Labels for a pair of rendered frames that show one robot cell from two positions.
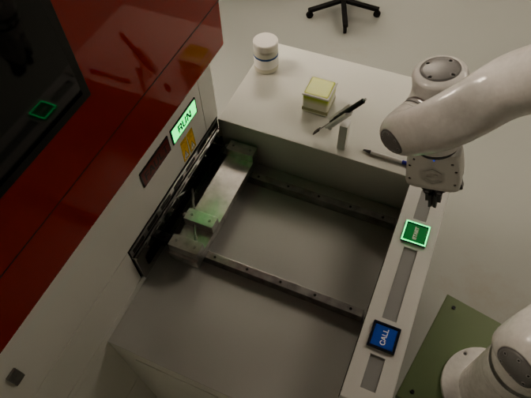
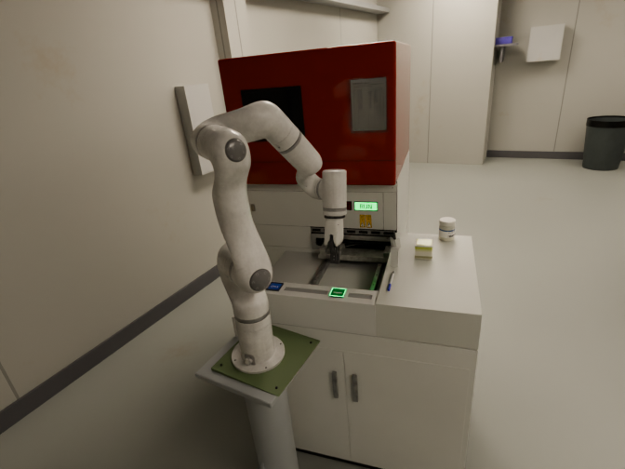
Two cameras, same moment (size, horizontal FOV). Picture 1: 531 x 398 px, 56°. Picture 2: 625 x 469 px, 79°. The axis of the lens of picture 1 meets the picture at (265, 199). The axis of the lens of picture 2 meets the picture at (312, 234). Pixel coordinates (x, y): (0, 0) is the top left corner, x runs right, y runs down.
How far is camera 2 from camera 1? 1.60 m
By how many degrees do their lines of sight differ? 67
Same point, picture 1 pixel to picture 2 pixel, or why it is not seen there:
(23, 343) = (259, 201)
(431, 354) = (280, 332)
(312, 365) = not seen: hidden behind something
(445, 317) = (303, 339)
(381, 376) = not seen: hidden behind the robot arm
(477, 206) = not seen: outside the picture
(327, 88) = (424, 244)
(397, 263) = (317, 288)
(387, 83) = (463, 276)
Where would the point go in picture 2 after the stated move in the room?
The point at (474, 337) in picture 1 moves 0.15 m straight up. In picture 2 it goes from (291, 351) to (286, 316)
